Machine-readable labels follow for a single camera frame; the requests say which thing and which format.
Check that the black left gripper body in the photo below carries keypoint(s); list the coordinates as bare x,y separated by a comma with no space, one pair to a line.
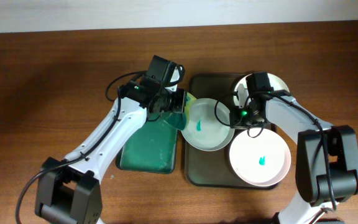
174,101

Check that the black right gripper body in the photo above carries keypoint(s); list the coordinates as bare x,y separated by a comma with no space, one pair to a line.
244,117

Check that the green yellow scrub sponge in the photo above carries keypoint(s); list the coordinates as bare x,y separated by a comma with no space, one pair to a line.
179,121

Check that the grey plate with green stain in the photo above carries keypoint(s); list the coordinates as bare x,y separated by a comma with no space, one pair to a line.
203,131

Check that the white plate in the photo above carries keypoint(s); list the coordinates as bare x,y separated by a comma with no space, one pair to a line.
260,157

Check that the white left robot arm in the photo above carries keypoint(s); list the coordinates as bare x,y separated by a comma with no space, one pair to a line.
69,191

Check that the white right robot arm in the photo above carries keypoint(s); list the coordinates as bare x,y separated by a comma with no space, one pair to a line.
326,158

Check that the small green water tray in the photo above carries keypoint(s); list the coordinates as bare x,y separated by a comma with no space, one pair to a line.
152,148

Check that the large dark serving tray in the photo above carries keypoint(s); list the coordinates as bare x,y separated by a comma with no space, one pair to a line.
213,169

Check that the white plate far corner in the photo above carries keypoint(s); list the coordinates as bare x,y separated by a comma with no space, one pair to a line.
280,82

